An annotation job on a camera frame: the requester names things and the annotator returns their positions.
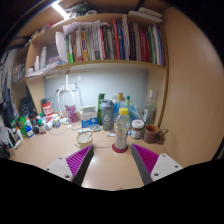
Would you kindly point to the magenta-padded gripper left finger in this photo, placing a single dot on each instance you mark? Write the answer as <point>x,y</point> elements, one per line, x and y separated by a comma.
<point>78,160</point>

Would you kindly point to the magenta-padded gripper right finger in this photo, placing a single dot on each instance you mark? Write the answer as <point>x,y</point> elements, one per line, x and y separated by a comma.
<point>146,160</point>

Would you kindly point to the clear plastic bottle yellow cap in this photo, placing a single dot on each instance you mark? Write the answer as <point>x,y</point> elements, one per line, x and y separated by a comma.
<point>121,131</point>

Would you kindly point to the cream ceramic cup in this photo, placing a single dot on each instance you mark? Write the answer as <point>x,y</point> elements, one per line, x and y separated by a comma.
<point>83,140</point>

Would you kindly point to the brown mug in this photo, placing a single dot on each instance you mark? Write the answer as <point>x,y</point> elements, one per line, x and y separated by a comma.
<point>151,134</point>

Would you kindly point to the brown jar white lid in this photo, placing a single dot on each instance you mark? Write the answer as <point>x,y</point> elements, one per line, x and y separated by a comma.
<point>137,130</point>

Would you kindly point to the flat round red coaster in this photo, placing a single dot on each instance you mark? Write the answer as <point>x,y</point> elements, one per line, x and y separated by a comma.
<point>115,150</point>

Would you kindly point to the white green marker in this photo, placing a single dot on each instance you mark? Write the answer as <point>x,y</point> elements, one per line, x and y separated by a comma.
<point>110,134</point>

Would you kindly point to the white and blue carton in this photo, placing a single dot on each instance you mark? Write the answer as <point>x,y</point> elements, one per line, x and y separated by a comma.
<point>88,117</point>

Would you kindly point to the magenta pouch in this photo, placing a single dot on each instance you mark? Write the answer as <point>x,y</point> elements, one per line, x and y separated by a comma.
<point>71,114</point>

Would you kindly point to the tall clear glass bottle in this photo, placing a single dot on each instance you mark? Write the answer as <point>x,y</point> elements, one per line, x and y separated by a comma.
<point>150,111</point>

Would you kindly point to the blue plastic bag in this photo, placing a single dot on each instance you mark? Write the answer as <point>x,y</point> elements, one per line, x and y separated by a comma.
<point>135,111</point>

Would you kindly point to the grey shaker bottle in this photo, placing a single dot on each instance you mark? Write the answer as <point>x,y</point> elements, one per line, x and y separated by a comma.
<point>107,116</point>

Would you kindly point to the small blue white bottle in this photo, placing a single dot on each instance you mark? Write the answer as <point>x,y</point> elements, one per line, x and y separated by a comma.
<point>29,132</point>

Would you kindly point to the dark green bottle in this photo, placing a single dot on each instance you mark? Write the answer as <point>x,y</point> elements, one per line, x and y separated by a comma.
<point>100,106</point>

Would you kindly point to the red and white canister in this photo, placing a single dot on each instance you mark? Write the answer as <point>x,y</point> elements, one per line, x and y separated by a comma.
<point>47,109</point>

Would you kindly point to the green-capped glass bottle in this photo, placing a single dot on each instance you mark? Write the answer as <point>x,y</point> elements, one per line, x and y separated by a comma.
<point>128,100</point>

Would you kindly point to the green plastic bottle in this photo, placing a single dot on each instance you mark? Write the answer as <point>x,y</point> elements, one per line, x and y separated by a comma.
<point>22,125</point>

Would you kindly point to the hanging dark clothes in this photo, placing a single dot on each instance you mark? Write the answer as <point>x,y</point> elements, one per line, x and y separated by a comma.
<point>6,96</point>

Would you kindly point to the wooden shelf unit with books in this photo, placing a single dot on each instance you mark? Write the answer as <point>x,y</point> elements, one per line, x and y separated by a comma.
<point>110,43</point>

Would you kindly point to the white ceiling strip light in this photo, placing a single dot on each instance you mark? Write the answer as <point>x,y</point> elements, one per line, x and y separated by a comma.
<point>59,9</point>

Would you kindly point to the white wall socket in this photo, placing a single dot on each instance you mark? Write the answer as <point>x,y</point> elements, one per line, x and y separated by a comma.
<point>68,88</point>

